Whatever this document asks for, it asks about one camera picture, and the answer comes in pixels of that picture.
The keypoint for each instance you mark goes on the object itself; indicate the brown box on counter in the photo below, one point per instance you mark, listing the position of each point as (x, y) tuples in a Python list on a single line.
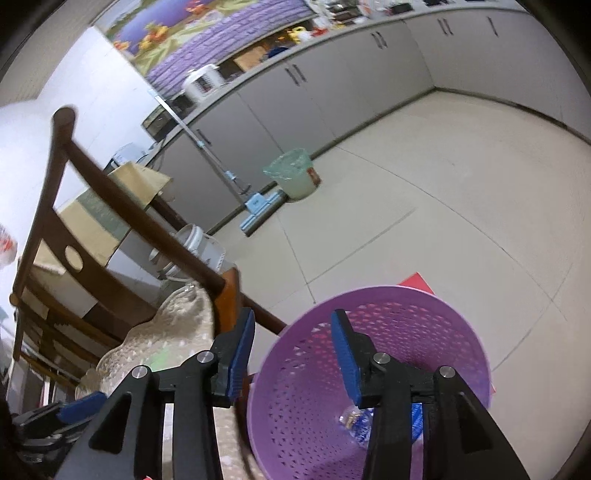
[(249, 57)]

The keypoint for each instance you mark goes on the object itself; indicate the white plastic bucket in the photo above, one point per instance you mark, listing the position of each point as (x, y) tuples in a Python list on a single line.
[(201, 244)]

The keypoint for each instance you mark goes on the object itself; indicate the white round appliance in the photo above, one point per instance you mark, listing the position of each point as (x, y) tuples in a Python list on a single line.
[(127, 157)]

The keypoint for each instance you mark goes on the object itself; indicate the large cardboard box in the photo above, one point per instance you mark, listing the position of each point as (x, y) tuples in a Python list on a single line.
[(92, 221)]

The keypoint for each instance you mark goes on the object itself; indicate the blue flat mop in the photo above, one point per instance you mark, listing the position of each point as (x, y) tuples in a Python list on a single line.
[(258, 205)]

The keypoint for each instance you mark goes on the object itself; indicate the open cardboard box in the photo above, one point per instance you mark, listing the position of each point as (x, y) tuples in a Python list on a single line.
[(138, 182)]

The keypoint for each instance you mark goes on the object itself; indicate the white bin with green bag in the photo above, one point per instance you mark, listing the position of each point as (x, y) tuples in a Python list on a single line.
[(300, 182)]

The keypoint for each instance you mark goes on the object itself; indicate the crushed clear plastic bottle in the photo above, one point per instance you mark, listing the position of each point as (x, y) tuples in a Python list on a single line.
[(358, 427)]

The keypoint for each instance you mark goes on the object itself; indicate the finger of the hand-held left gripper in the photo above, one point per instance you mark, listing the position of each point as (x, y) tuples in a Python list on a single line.
[(81, 408)]

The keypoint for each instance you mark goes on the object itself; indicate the floral backsplash poster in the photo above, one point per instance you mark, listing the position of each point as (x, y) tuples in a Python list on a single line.
[(194, 41)]

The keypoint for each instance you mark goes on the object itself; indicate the brown wooden chair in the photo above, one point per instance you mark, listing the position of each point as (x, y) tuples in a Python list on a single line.
[(46, 249)]

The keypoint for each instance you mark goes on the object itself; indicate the white rice cooker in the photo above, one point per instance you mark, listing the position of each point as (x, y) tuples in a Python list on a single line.
[(198, 83)]

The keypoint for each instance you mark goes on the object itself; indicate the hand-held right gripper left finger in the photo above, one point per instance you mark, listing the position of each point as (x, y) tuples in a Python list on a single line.
[(241, 355)]

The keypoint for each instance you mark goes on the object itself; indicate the heart print quilted cushion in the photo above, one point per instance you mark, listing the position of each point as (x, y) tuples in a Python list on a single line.
[(161, 332)]

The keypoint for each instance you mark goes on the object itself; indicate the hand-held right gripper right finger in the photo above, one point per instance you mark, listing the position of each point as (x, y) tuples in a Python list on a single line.
[(345, 360)]

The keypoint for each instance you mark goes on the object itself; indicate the purple plastic mesh basket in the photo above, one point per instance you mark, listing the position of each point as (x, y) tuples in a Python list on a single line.
[(300, 392)]

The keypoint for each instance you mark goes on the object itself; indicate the white and red bottle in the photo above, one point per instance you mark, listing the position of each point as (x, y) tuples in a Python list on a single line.
[(7, 249)]

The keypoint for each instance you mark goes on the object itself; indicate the yellow container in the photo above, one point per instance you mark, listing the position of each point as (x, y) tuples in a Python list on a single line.
[(298, 34)]

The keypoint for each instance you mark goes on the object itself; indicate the grey kitchen cabinets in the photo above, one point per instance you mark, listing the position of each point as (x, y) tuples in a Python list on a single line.
[(369, 69)]

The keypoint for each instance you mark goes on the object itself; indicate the black microwave oven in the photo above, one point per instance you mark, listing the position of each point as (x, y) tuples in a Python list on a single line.
[(159, 122)]

